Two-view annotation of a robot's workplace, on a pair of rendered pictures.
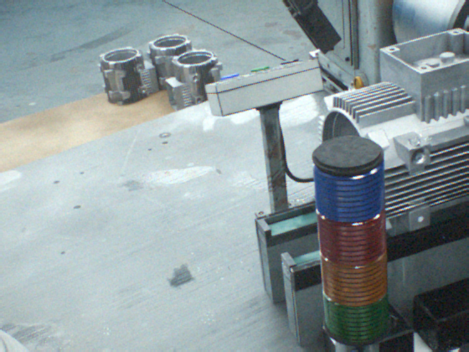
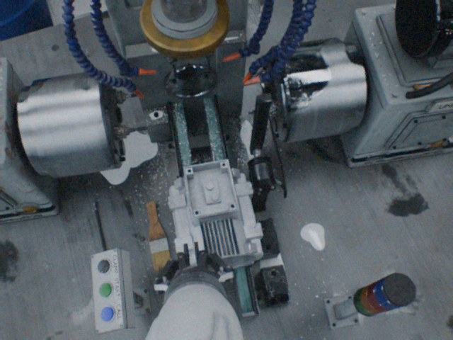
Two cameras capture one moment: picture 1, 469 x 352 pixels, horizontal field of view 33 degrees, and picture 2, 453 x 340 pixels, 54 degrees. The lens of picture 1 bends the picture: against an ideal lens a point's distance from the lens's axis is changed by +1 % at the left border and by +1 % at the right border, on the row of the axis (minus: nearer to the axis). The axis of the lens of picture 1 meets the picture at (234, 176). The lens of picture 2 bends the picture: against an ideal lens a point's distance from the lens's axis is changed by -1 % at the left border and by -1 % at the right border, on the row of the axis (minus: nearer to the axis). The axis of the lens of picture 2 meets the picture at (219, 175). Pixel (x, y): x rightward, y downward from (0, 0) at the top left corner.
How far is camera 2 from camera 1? 1.01 m
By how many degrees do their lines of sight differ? 60
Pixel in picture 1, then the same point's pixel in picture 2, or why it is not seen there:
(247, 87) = (126, 304)
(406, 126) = (239, 227)
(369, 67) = (32, 198)
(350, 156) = (405, 289)
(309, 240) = not seen: hidden behind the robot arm
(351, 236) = not seen: hidden behind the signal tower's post
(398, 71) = (214, 217)
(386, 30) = (32, 178)
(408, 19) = (65, 167)
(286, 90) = (128, 277)
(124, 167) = not seen: outside the picture
